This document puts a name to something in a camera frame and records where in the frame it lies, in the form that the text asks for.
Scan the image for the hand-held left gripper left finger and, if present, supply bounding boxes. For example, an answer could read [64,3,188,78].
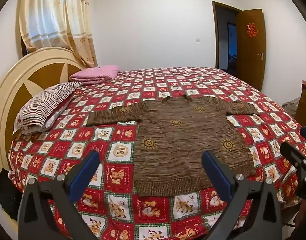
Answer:
[18,151,101,240]

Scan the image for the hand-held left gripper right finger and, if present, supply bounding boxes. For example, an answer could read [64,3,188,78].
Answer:
[201,151,283,240]

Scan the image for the brown knitted sweater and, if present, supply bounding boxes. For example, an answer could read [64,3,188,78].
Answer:
[86,95,261,197]

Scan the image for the brown cloth bundle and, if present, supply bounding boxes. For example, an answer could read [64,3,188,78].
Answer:
[281,100,299,117]

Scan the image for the striped pillow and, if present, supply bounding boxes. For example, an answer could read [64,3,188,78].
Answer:
[13,81,84,134]

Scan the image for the dark cloth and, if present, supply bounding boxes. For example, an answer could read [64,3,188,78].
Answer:
[0,167,21,220]

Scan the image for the red checkered bed sheet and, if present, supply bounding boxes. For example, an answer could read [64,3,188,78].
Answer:
[8,67,306,240]

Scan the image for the brown wooden door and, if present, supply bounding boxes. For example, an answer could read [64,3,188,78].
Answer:
[235,9,266,92]

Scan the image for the pink folded blanket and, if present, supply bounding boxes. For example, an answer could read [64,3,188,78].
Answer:
[69,65,120,85]

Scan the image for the cream round headboard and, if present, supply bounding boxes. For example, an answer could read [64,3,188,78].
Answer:
[0,46,85,180]

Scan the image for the red paper door decoration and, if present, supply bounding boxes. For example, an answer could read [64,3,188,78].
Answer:
[246,23,258,37]

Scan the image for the beige patterned curtain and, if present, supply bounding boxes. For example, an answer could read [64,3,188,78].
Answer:
[19,0,98,68]

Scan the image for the dark wooden door frame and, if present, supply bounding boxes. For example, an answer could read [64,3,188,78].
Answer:
[212,1,242,74]

